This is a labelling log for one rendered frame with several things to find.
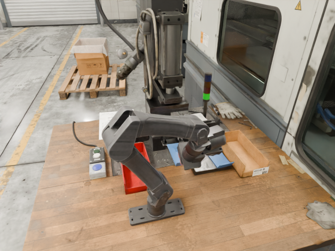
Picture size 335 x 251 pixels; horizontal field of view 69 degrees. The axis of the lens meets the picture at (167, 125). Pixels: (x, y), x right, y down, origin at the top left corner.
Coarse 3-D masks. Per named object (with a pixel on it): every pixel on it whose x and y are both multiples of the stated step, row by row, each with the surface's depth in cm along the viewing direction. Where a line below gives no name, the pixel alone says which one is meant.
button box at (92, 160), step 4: (72, 124) 138; (72, 128) 134; (80, 140) 124; (88, 144) 121; (92, 144) 121; (92, 148) 115; (96, 148) 115; (100, 148) 115; (92, 152) 113; (100, 152) 113; (104, 152) 113; (92, 156) 110; (100, 156) 110; (104, 156) 110; (92, 160) 108; (96, 160) 108; (100, 160) 108; (104, 160) 108
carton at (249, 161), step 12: (228, 132) 120; (240, 132) 121; (228, 144) 122; (240, 144) 122; (252, 144) 112; (228, 156) 111; (240, 156) 114; (252, 156) 113; (264, 156) 104; (240, 168) 102; (252, 168) 107; (264, 168) 103
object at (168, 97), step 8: (160, 88) 113; (168, 88) 106; (160, 96) 112; (168, 96) 106; (176, 96) 106; (152, 104) 108; (160, 104) 108; (168, 104) 108; (176, 104) 108; (184, 104) 109; (152, 112) 106; (160, 112) 108; (168, 112) 109
